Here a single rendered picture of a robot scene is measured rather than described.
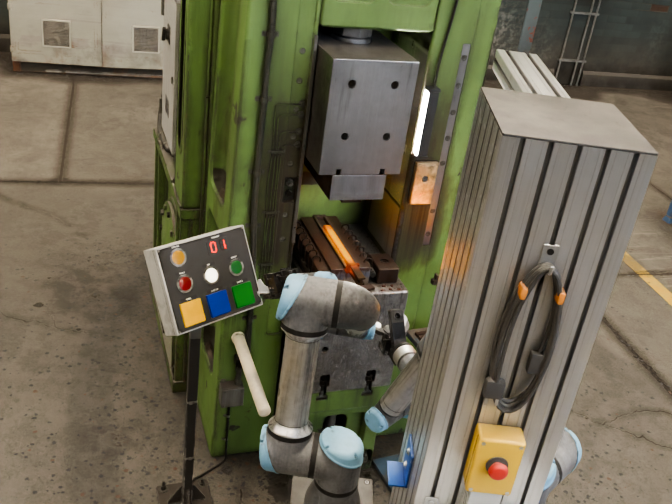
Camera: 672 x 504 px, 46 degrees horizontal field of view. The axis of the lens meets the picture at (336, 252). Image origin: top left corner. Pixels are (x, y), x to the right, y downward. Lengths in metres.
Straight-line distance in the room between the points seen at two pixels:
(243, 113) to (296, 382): 1.06
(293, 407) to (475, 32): 1.51
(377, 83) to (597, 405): 2.29
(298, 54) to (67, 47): 5.44
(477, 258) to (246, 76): 1.47
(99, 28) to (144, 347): 4.39
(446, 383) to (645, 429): 2.85
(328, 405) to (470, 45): 1.47
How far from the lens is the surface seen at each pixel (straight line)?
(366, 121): 2.66
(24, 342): 4.18
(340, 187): 2.73
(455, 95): 2.93
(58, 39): 7.95
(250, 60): 2.63
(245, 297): 2.64
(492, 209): 1.30
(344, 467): 2.05
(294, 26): 2.64
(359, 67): 2.59
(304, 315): 1.87
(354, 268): 2.86
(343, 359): 3.06
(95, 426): 3.66
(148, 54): 7.97
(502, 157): 1.27
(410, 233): 3.10
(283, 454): 2.05
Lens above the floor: 2.42
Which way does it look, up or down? 28 degrees down
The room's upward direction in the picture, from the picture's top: 8 degrees clockwise
